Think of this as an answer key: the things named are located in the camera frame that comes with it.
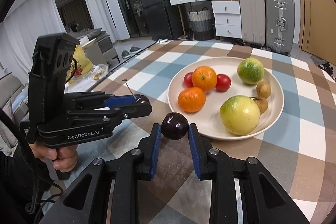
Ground silver suitcase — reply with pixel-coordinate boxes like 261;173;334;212
265;0;295;56

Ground orange mandarin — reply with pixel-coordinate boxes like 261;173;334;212
178;87;206;113
191;66;217;92

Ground dark round cherry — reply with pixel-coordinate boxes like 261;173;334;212
161;113;189;140

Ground shoes on floor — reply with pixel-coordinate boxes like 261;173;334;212
311;55;335;81

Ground wooden door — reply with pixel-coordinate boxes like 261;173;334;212
299;0;335;64

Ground grey slippers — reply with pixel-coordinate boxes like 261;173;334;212
121;46;142;59

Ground beige suitcase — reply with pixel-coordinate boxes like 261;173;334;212
239;0;266;48

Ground checkered tablecloth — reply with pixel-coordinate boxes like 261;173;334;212
41;40;336;224

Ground yellow snack bag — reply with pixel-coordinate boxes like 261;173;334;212
67;46;92;80

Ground brown longan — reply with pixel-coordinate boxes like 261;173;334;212
256;81;272;99
251;97;268;114

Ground cream round plate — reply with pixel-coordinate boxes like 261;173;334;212
167;57;284;141

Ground dark cherry with stem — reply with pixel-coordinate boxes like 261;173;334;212
122;79;150;104

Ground white drawer desk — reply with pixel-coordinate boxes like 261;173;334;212
169;0;242;39

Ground person's left hand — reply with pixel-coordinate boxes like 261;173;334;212
29;142;78;173

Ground woven laundry basket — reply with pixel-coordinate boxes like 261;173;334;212
187;6;215;41

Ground red cherry tomato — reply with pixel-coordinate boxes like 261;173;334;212
183;72;194;88
216;74;231;92

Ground white curtain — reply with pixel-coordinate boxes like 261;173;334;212
1;0;66;84

